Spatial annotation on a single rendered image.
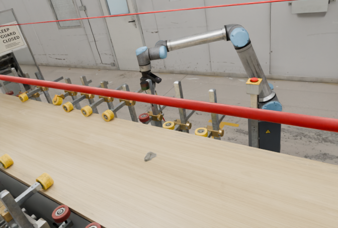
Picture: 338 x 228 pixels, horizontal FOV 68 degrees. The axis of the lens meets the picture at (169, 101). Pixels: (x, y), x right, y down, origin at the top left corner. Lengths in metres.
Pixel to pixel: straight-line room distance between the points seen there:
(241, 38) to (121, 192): 1.20
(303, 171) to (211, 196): 0.45
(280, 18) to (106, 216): 3.46
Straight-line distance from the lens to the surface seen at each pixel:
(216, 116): 1.66
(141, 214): 1.25
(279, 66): 4.25
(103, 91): 0.26
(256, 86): 1.44
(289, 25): 4.04
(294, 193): 1.28
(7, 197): 1.28
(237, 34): 1.76
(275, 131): 2.33
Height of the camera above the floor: 1.84
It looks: 28 degrees down
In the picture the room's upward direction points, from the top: 11 degrees counter-clockwise
